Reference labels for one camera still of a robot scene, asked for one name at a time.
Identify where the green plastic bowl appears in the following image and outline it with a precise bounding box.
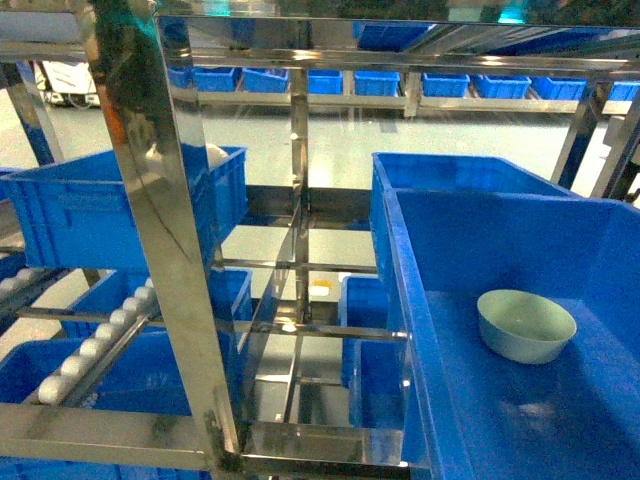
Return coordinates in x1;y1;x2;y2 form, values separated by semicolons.
476;289;577;365

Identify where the stainless steel roller shelf rack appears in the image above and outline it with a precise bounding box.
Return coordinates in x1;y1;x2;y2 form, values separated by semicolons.
0;0;640;480

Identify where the white roll in crate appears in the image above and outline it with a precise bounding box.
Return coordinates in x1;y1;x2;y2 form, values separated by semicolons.
206;143;229;169

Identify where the large blue bin near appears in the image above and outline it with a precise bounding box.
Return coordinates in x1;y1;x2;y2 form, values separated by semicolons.
385;189;639;479

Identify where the blue ribbed crate with roll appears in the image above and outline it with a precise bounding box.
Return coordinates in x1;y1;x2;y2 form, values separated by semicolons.
1;146;248;271

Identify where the distant steel rack with bins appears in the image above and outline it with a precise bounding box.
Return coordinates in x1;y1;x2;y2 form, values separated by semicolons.
167;67;640;119

